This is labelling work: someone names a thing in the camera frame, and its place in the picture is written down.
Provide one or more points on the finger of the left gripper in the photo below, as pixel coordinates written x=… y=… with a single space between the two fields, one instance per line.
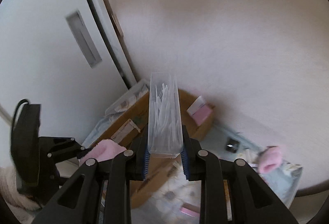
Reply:
x=58 y=149

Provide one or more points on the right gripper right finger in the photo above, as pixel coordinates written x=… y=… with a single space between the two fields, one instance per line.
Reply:
x=231 y=192

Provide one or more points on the pink fluffy sock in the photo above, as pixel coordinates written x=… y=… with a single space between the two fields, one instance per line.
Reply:
x=270 y=160
x=105 y=150

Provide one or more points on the clear plastic straw box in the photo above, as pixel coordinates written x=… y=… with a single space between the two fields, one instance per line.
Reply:
x=164 y=115

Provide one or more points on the pink long box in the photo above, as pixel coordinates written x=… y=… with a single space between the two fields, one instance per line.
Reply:
x=190 y=210

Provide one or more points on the black small cap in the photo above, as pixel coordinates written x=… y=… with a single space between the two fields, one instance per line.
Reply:
x=232 y=145

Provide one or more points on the white plastic tray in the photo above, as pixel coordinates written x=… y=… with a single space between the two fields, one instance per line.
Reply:
x=164 y=205

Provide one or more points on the brown cardboard box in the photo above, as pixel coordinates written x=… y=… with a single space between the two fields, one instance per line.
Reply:
x=133 y=122

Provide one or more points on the white door with handle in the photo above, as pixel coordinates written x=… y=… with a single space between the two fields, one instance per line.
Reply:
x=64 y=55

